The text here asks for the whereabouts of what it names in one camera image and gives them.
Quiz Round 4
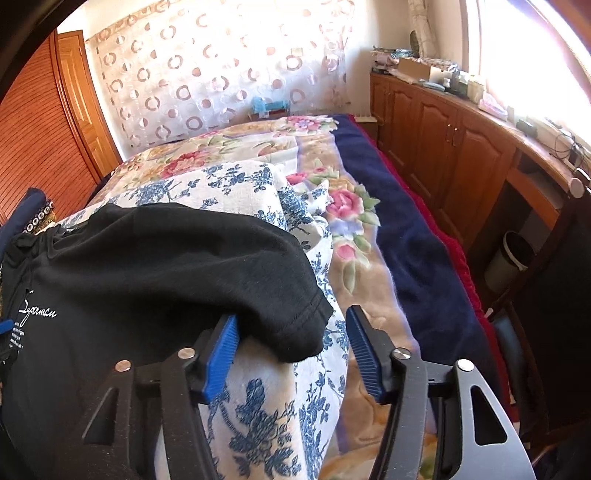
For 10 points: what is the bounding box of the blue white floral quilt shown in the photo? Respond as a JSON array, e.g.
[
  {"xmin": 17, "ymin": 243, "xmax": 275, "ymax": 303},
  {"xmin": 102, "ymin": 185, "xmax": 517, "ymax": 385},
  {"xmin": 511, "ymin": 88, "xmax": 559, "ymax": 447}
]
[{"xmin": 62, "ymin": 160, "xmax": 349, "ymax": 479}]

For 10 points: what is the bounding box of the cardboard box on cabinet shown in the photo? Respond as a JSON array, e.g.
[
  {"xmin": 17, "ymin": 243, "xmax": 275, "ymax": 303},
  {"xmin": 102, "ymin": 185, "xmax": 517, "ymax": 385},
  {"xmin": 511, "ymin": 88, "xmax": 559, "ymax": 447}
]
[{"xmin": 397, "ymin": 58, "xmax": 444, "ymax": 84}]

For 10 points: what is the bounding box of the wooden wardrobe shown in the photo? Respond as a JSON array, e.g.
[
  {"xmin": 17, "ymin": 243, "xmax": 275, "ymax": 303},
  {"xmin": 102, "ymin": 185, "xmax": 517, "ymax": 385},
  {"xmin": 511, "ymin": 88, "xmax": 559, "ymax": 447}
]
[{"xmin": 1, "ymin": 30, "xmax": 121, "ymax": 221}]

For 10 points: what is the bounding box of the blue toy on sill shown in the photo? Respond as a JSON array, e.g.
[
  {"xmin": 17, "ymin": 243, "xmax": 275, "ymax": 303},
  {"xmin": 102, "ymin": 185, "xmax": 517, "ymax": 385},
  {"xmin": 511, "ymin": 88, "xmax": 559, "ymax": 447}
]
[{"xmin": 249, "ymin": 97, "xmax": 290, "ymax": 120}]

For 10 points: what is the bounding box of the long wooden cabinet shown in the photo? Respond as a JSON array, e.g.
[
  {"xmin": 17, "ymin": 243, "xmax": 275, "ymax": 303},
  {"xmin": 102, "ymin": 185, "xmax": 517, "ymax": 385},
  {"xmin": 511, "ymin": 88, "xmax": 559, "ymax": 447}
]
[{"xmin": 370, "ymin": 73, "xmax": 572, "ymax": 250}]

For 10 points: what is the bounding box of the black t-shirt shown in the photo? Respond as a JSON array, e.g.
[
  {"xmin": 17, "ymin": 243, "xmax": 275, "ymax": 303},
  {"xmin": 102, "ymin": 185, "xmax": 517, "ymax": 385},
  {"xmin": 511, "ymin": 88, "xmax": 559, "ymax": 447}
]
[{"xmin": 1, "ymin": 204, "xmax": 334, "ymax": 479}]

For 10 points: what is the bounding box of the patterned folded garment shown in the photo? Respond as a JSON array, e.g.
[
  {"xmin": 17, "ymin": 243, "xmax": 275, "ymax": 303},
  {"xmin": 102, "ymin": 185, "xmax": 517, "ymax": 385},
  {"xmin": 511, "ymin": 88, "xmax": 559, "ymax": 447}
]
[{"xmin": 23, "ymin": 200, "xmax": 56, "ymax": 235}]

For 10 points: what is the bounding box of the pink rose floral blanket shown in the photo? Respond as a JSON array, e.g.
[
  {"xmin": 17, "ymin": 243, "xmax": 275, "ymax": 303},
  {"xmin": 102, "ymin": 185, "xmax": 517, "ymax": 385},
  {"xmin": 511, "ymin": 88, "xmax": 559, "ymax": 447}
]
[{"xmin": 106, "ymin": 116, "xmax": 418, "ymax": 479}]

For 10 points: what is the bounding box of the white trash bin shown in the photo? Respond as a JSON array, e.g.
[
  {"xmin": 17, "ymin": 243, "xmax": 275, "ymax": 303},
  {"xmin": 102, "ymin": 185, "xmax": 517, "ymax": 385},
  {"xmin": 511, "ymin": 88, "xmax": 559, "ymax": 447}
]
[{"xmin": 485, "ymin": 231, "xmax": 535, "ymax": 293}]

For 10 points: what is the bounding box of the navy folded garment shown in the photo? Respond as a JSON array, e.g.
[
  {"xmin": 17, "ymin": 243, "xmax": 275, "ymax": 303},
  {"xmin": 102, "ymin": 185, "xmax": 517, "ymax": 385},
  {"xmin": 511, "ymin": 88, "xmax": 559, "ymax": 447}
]
[{"xmin": 0, "ymin": 188, "xmax": 47, "ymax": 254}]

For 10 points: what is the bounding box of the red bed cover edge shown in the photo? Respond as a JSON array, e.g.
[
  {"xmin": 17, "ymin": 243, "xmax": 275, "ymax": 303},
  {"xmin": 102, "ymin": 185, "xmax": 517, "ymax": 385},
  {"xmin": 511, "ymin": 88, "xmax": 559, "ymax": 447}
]
[{"xmin": 348, "ymin": 115, "xmax": 518, "ymax": 421}]

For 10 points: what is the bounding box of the sheer circle pattern curtain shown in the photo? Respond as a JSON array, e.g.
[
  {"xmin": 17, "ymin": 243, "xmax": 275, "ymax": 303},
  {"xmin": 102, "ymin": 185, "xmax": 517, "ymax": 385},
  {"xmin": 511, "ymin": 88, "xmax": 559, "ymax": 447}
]
[{"xmin": 87, "ymin": 1, "xmax": 355, "ymax": 157}]

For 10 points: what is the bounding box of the window with wooden frame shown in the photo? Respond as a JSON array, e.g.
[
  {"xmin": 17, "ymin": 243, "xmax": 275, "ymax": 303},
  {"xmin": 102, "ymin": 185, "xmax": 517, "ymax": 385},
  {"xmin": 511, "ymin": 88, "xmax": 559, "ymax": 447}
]
[{"xmin": 464, "ymin": 1, "xmax": 590, "ymax": 141}]

